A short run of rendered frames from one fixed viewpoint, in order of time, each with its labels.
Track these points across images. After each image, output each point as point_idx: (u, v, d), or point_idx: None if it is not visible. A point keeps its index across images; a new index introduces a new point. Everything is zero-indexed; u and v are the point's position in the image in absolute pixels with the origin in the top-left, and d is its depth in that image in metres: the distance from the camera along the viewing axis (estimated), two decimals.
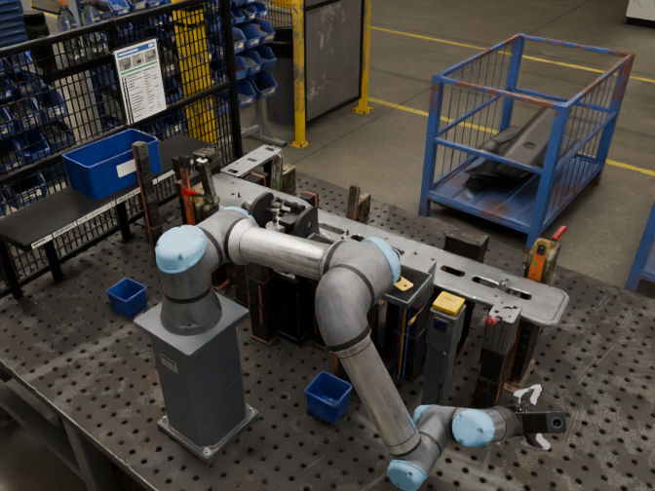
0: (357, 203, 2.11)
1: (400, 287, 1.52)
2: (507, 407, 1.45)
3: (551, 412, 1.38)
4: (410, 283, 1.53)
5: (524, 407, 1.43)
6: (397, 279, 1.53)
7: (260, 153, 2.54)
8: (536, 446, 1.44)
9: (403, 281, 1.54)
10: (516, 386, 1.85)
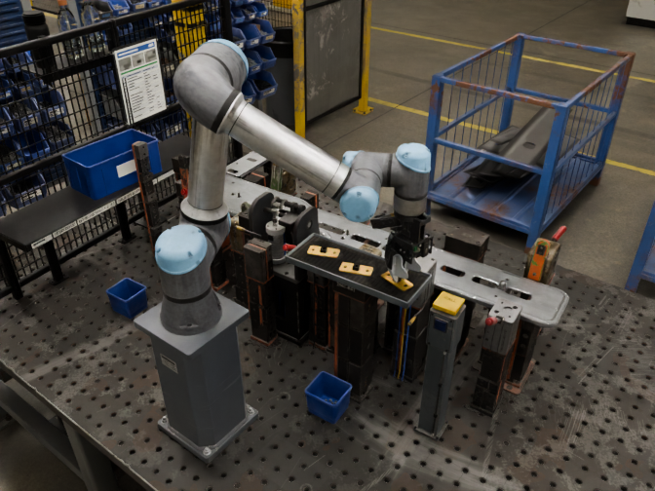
0: None
1: (400, 287, 1.52)
2: (402, 239, 1.42)
3: (375, 219, 1.50)
4: (410, 283, 1.53)
5: (390, 234, 1.45)
6: (397, 279, 1.53)
7: None
8: None
9: (403, 281, 1.54)
10: (516, 386, 1.85)
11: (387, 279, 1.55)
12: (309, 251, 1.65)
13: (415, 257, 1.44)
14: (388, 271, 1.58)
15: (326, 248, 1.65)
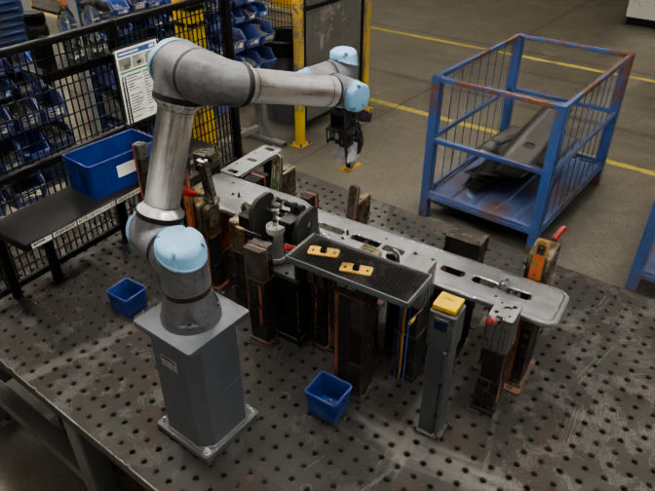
0: (357, 203, 2.11)
1: (340, 168, 1.87)
2: None
3: None
4: (348, 171, 1.85)
5: None
6: (347, 164, 1.87)
7: (260, 153, 2.54)
8: (363, 144, 1.81)
9: (350, 169, 1.87)
10: (516, 386, 1.85)
11: (348, 163, 1.90)
12: (309, 251, 1.65)
13: (335, 142, 1.78)
14: (359, 163, 1.90)
15: (326, 248, 1.65)
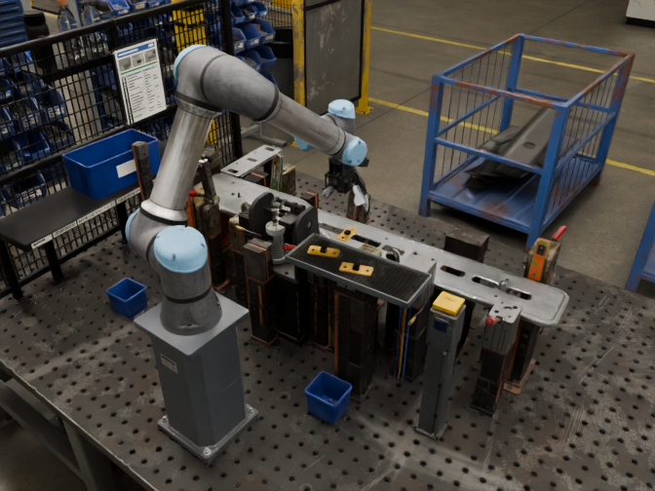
0: None
1: (338, 236, 2.01)
2: None
3: None
4: (346, 239, 1.99)
5: None
6: (345, 231, 2.01)
7: (260, 153, 2.54)
8: (365, 184, 1.88)
9: (347, 236, 2.01)
10: (516, 386, 1.85)
11: (346, 229, 2.04)
12: (309, 251, 1.65)
13: (334, 188, 1.87)
14: (356, 228, 2.05)
15: (326, 248, 1.65)
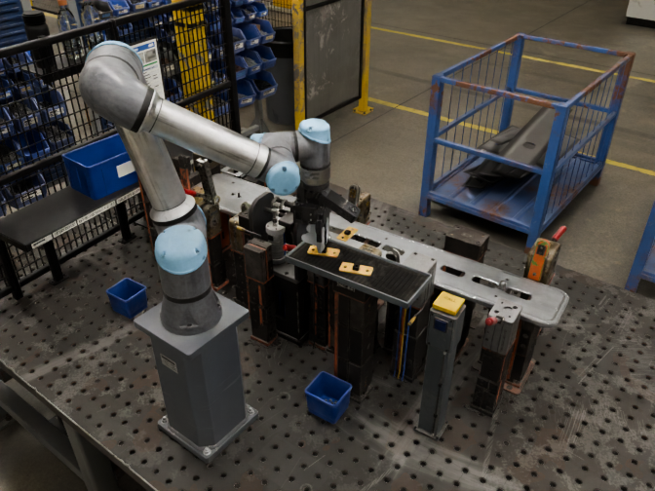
0: (357, 203, 2.11)
1: (338, 236, 2.01)
2: None
3: (352, 203, 1.57)
4: (346, 239, 1.99)
5: None
6: (345, 231, 2.01)
7: None
8: (320, 235, 1.57)
9: (347, 236, 2.01)
10: (516, 386, 1.85)
11: (346, 229, 2.04)
12: (309, 251, 1.65)
13: None
14: (356, 228, 2.05)
15: (326, 248, 1.65)
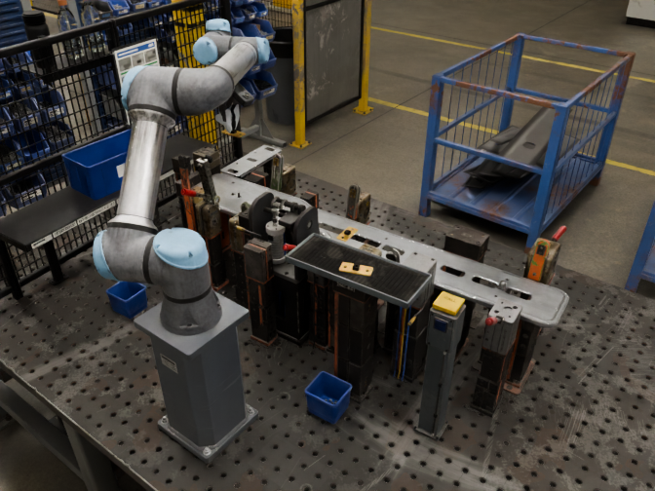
0: (357, 203, 2.11)
1: (338, 236, 2.01)
2: None
3: (249, 93, 1.99)
4: (346, 239, 1.99)
5: None
6: (345, 231, 2.01)
7: (260, 153, 2.54)
8: (222, 114, 2.02)
9: (347, 236, 2.01)
10: (516, 386, 1.85)
11: (346, 229, 2.04)
12: (222, 131, 2.10)
13: None
14: (356, 228, 2.05)
15: (234, 131, 2.08)
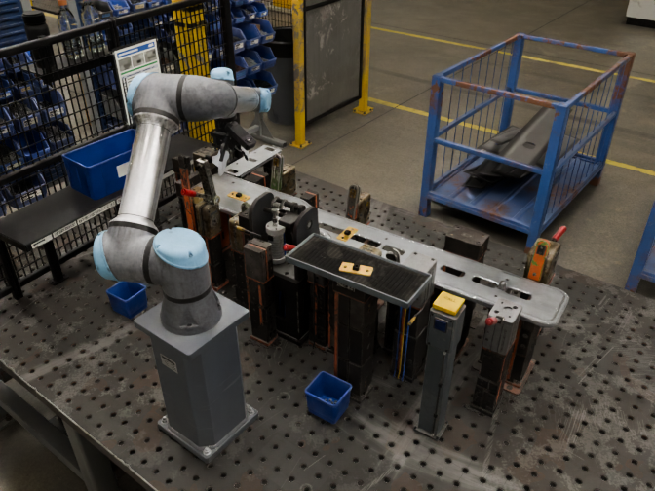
0: (357, 203, 2.11)
1: (338, 236, 2.01)
2: None
3: (251, 136, 2.08)
4: (346, 239, 1.99)
5: None
6: (345, 231, 2.01)
7: (260, 153, 2.54)
8: (222, 153, 2.08)
9: (347, 236, 2.01)
10: (516, 386, 1.85)
11: (346, 229, 2.04)
12: (228, 194, 2.24)
13: None
14: (356, 228, 2.05)
15: (240, 194, 2.22)
